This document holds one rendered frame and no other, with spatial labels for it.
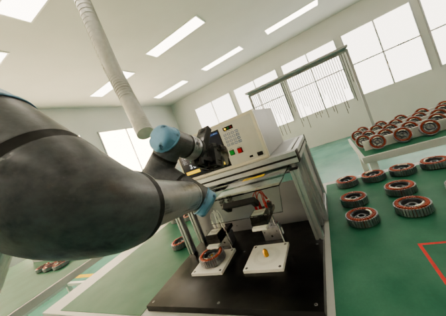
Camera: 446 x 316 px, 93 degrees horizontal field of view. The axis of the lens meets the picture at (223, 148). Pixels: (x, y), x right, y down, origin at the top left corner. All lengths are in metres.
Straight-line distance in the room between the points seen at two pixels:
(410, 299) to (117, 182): 0.68
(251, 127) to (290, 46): 6.54
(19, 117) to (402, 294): 0.78
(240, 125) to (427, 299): 0.70
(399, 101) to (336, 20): 2.73
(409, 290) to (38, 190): 0.75
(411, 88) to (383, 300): 6.88
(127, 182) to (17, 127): 0.10
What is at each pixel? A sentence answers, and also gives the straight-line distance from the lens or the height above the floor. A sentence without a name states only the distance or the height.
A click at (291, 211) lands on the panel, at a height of 0.82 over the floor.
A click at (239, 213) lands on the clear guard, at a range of 0.68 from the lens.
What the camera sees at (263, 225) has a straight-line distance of 0.89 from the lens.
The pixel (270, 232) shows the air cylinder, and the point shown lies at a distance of 1.00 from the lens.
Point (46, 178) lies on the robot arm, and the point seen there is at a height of 1.27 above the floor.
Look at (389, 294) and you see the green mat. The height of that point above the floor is 0.75.
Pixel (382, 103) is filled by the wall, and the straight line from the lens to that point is 7.27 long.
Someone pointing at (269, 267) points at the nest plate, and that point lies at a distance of 0.85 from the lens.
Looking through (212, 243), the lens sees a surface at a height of 0.83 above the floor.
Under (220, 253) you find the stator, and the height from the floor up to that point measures 0.81.
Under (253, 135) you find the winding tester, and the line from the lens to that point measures 0.87.
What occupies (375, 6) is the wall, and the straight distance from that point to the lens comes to 7.56.
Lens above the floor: 1.25
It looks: 2 degrees down
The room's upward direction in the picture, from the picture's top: 21 degrees counter-clockwise
